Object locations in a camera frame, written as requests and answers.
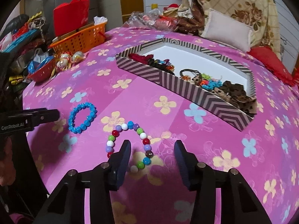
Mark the multicolour bead bracelet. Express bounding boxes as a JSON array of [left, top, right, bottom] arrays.
[[105, 120, 154, 174]]

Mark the blue bead bracelet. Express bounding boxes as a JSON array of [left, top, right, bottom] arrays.
[[67, 102, 98, 135]]

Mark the blue snowflake hair clip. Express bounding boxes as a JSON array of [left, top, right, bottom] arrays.
[[200, 73, 223, 91]]

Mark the leopard print bow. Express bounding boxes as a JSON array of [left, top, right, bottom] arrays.
[[211, 88, 257, 117]]

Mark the brown hair tie with charm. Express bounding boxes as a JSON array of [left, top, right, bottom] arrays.
[[179, 68, 203, 85]]

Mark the black scrunchie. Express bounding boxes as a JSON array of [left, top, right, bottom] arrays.
[[149, 59, 175, 75]]

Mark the brown scrunchie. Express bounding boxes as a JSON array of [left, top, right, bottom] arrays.
[[219, 80, 246, 97]]

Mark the red satin bow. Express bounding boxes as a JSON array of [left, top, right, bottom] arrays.
[[128, 53, 154, 65]]

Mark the person's left hand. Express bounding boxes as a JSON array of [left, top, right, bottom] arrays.
[[1, 137, 16, 187]]

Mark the red round plastic basket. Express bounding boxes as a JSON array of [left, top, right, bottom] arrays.
[[27, 56, 55, 83]]

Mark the pink floral bedspread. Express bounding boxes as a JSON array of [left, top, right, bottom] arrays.
[[23, 27, 298, 223]]

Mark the white doll ornament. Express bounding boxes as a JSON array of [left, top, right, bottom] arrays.
[[55, 53, 71, 73]]

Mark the striped cardboard tray box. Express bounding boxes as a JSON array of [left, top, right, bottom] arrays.
[[115, 38, 256, 131]]

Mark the wrapped round ornament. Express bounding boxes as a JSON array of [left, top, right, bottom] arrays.
[[71, 51, 86, 64]]

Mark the orange plastic basket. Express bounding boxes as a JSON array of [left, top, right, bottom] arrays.
[[49, 23, 106, 54]]

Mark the red gift bag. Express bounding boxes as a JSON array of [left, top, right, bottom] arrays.
[[53, 0, 90, 36]]

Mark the red cushion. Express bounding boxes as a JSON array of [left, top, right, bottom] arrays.
[[248, 46, 296, 86]]

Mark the white pillow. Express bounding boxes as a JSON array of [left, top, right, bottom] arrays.
[[201, 8, 252, 52]]

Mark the clear plastic bag pile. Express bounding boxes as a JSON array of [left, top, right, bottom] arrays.
[[123, 8, 177, 31]]

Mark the floral beige quilt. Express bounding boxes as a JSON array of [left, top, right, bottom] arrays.
[[176, 0, 281, 58]]

